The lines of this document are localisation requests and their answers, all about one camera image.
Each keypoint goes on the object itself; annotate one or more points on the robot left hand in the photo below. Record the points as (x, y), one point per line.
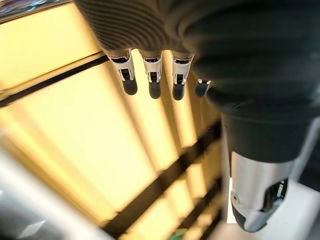
(250, 62)

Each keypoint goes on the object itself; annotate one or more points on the small yellow wooden cabinet panel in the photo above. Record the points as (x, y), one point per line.
(162, 215)

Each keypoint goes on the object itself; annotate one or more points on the yellow wooden drawer front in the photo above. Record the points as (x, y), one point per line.
(42, 47)

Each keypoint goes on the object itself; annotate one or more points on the dark marbled countertop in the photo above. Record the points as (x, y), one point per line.
(22, 7)

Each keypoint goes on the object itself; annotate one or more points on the silver grey appliance panel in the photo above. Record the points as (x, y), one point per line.
(27, 200)

